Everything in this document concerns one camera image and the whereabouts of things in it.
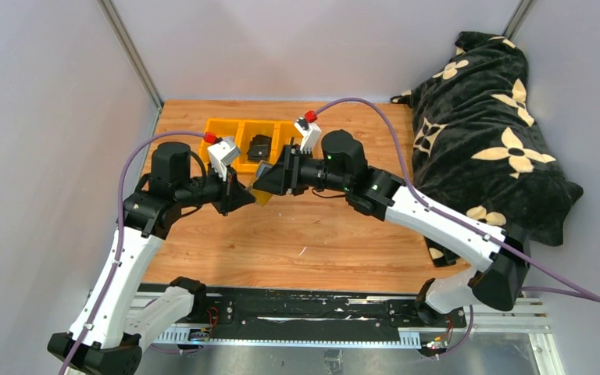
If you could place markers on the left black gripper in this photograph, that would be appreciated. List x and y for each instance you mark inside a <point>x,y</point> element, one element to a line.
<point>233,194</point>

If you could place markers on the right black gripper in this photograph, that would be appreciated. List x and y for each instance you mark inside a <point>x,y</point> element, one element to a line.
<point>284,175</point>

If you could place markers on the yellow leather card holder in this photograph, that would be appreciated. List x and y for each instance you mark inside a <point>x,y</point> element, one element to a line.
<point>259,184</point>

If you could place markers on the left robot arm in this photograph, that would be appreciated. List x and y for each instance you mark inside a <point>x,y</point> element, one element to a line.
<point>105,338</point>

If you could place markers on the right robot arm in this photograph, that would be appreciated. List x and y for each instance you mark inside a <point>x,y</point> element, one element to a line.
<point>497,268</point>

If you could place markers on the black cards stack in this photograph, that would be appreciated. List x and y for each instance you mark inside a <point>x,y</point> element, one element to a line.
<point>259,148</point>

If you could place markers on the right yellow bin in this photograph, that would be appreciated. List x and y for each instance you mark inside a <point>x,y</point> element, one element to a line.
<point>284,133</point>

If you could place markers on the black floral blanket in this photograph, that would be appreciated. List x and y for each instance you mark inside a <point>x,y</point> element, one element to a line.
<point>478,150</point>

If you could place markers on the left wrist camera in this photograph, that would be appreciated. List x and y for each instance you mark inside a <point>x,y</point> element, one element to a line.
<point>222,154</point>

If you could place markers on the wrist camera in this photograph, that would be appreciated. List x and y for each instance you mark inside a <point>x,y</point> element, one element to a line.
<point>310,133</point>
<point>222,154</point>

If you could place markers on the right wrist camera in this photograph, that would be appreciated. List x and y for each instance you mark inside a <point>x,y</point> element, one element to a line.
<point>310,133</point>

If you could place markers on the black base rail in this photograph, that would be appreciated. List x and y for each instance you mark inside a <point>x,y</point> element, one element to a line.
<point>296,315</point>

